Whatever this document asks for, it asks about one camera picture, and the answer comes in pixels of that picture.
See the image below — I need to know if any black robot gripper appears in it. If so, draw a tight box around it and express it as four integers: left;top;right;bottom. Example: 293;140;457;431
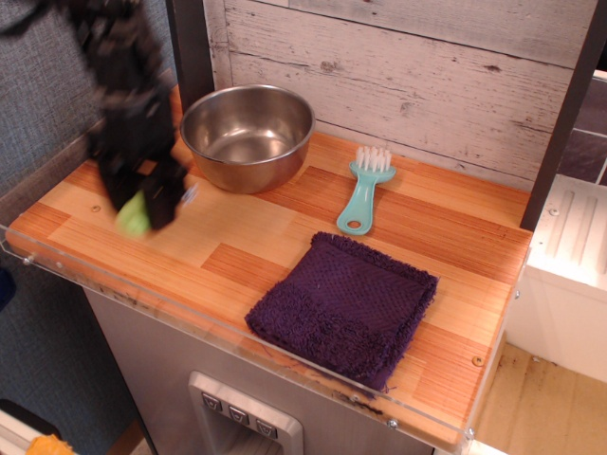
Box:
88;84;187;230

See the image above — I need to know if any green toy broccoli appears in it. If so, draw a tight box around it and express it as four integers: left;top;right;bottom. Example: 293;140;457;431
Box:
116;191;151;237

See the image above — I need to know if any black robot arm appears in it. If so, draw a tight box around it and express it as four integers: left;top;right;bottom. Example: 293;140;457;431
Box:
1;1;188;236

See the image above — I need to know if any stainless steel pot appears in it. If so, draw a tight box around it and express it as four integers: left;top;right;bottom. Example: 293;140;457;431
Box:
180;84;316;194

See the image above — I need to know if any clear acrylic edge guard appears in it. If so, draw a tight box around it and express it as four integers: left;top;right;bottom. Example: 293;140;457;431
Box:
5;222;530;454

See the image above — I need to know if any grey toy fridge cabinet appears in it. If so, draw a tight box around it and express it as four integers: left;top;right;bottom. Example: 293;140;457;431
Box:
86;291;432;454

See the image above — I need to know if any teal dish brush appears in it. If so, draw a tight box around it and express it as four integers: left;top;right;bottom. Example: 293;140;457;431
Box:
337;146;395;236

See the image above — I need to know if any purple folded towel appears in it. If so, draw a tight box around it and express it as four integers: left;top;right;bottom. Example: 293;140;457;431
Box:
245;232;439;391

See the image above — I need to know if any silver dispenser button panel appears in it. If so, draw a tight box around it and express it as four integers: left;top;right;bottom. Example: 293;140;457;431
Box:
188;371;304;454

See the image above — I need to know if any orange object bottom left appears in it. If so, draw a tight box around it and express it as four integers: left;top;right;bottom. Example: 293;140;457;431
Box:
26;435;75;455

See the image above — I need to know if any white toy sink unit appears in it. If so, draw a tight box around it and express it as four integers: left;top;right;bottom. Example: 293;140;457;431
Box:
506;175;606;381

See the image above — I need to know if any dark right shelf post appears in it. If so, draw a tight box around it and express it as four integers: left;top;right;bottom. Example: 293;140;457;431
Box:
520;0;606;231

